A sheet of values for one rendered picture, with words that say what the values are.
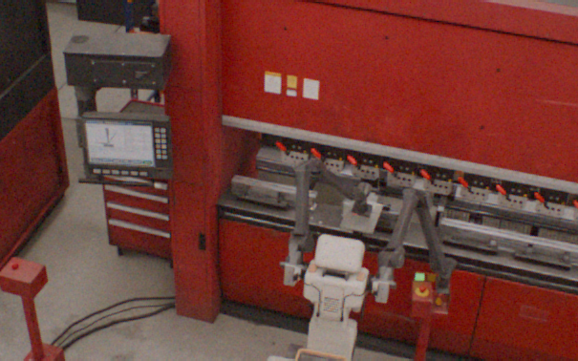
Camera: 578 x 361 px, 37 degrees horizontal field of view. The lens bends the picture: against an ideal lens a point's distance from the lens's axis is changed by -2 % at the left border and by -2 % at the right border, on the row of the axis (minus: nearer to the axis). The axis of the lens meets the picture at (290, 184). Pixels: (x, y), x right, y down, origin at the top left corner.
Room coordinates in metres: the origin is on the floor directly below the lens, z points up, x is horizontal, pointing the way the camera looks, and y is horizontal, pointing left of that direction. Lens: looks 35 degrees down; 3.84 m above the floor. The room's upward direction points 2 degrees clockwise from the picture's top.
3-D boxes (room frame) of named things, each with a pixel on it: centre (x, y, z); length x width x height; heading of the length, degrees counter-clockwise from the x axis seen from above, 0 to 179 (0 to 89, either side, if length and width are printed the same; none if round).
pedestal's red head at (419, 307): (3.46, -0.77, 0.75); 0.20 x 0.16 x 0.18; 85
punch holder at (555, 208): (3.68, -1.37, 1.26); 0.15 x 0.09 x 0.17; 74
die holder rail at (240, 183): (4.11, 0.09, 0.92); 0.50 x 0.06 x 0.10; 74
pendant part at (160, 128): (3.80, 0.84, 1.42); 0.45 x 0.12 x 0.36; 88
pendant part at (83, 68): (3.89, 0.89, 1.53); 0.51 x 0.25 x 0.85; 88
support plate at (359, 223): (3.81, -0.39, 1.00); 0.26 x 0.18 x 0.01; 164
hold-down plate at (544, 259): (3.62, -1.38, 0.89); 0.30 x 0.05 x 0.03; 74
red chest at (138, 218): (4.71, 0.91, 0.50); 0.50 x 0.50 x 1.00; 74
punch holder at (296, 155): (4.07, -0.03, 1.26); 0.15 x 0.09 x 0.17; 74
